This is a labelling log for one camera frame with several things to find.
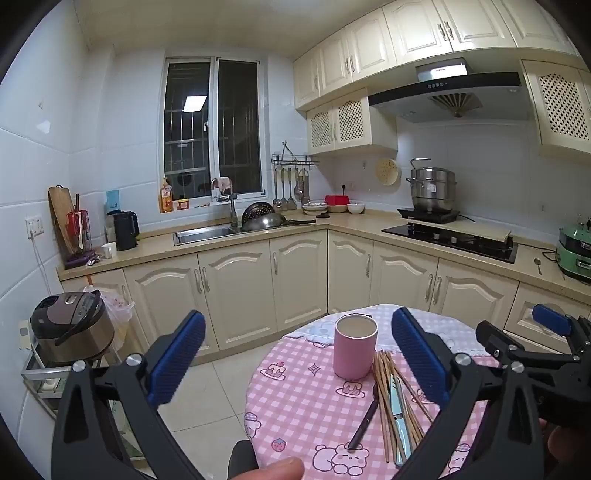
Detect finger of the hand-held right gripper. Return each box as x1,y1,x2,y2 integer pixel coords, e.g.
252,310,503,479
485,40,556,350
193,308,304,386
475,320,578,370
532,303,591,342

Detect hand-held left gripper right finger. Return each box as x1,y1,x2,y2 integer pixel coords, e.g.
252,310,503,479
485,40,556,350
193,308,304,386
391,307,548,480

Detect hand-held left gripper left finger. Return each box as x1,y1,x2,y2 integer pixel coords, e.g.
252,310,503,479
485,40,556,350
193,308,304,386
52,310,207,480

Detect bundle of wooden chopsticks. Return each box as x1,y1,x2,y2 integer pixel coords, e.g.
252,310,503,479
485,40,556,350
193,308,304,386
372,350,435,463

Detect pink cup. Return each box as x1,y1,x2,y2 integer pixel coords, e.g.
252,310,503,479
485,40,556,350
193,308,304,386
333,313,378,379

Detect light blue knife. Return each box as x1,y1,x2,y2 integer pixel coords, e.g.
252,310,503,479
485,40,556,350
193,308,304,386
390,374,413,466

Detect black handled metal spoon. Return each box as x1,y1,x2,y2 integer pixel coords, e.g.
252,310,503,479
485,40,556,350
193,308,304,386
347,383,380,450

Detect person's right hand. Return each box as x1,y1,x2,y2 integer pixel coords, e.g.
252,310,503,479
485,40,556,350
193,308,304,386
538,418,591,469

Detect person's left hand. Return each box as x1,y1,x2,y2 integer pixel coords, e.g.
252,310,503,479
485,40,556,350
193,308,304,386
252,457,305,480

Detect green electric cooker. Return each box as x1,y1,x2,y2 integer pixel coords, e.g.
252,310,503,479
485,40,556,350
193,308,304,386
554,222,591,282

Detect clear plastic bag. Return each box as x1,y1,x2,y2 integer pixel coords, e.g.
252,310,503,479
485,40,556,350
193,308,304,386
83,285,134,352

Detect cream base cabinets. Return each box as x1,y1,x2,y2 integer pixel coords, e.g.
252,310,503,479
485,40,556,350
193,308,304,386
58,228,591,365

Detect brown rice cooker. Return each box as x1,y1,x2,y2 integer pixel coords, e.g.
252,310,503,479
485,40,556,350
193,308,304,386
30,291,115,367

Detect black gas stove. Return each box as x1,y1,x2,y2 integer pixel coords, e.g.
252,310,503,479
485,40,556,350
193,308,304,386
382,222,519,265

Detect beige board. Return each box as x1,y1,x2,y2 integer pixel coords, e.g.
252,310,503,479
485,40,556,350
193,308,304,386
406,219,513,241

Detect steel sink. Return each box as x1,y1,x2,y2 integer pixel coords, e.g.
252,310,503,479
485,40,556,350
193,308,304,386
173,225,241,246

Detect pink checked tablecloth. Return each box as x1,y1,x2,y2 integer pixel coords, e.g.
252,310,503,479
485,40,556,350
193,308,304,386
243,304,504,480

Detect black chair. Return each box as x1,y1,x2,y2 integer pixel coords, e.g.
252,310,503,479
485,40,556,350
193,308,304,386
228,440,259,480

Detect black electric kettle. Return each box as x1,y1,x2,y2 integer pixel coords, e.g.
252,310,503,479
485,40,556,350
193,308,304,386
113,211,140,251

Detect purple tray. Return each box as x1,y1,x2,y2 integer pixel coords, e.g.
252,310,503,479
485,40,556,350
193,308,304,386
65,251,98,269

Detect metal storage rack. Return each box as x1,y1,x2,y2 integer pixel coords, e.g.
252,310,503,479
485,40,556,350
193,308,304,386
21,353,139,462

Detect black induction cooker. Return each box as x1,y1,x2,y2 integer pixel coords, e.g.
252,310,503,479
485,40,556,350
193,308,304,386
398,208,461,225

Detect orange oil bottle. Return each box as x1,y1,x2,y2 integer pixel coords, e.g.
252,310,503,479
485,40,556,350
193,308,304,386
159,178,175,214

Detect metal faucet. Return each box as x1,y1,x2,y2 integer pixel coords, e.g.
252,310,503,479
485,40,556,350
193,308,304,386
211,178,238,228

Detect red knife holder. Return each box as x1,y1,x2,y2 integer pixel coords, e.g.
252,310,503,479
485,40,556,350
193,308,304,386
67,210,90,252

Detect metal colander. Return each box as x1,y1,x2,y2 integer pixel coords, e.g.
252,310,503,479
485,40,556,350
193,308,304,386
241,202,274,224

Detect steel steamer pot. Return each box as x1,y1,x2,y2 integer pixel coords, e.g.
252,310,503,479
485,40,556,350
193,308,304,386
406,158,458,213

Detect wooden cutting board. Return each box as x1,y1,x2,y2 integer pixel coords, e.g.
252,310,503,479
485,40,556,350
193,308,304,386
48,185,81,257

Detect round yellow steamer tray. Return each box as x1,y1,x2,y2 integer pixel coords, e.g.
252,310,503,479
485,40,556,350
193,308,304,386
375,158,400,186

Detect large cream lattice cabinet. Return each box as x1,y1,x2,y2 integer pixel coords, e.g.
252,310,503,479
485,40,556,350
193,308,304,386
521,60,591,160

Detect white framed window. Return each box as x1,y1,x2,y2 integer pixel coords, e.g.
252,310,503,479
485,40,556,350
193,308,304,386
161,56,269,201

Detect black range hood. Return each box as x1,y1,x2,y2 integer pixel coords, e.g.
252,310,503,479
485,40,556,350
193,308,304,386
368,58,532,124

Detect small cream lattice cabinet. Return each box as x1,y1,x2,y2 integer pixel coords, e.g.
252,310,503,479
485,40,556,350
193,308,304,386
305,88,399,156

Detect white power cable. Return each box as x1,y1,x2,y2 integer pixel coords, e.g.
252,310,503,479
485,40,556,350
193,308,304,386
31,237,52,296

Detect metal utensil rail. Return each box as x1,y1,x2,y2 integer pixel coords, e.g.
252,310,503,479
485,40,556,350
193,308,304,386
271,154,320,167

